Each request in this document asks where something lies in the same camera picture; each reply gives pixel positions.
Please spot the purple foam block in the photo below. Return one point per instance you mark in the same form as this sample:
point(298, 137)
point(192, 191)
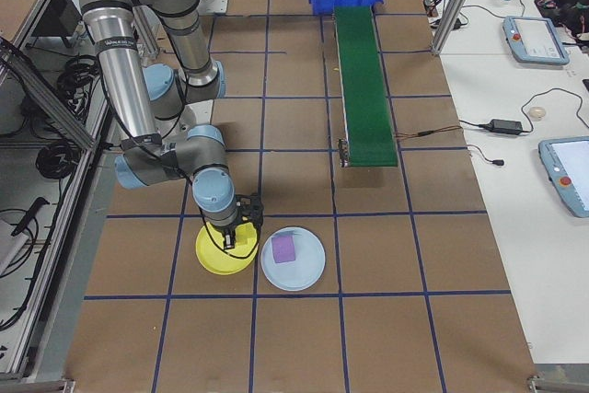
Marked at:
point(283, 249)

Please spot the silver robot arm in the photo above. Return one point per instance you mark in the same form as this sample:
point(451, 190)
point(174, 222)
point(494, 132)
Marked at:
point(124, 89)

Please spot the yellow plastic plate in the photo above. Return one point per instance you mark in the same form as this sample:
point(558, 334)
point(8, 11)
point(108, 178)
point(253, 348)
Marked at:
point(211, 255)

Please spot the light blue plastic plate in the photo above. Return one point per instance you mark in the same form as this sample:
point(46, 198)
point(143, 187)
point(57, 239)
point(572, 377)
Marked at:
point(299, 273)

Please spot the green conveyor belt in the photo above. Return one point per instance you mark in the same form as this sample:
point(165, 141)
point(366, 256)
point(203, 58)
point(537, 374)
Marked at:
point(366, 89)

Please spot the black power adapter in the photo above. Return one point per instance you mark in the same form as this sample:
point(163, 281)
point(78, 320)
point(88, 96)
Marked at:
point(506, 125)

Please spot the small cream round puck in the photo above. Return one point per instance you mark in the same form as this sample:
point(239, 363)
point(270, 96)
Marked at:
point(536, 112)

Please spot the light blue teach pendant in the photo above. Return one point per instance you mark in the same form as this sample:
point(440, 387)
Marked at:
point(570, 172)
point(536, 38)

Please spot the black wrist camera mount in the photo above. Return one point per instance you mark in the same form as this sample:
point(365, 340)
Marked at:
point(252, 211)

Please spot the V-shaped metal bar frame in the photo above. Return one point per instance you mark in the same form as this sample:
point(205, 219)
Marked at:
point(50, 103)

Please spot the aluminium corner bracket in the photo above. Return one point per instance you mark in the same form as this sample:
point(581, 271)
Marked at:
point(552, 381)

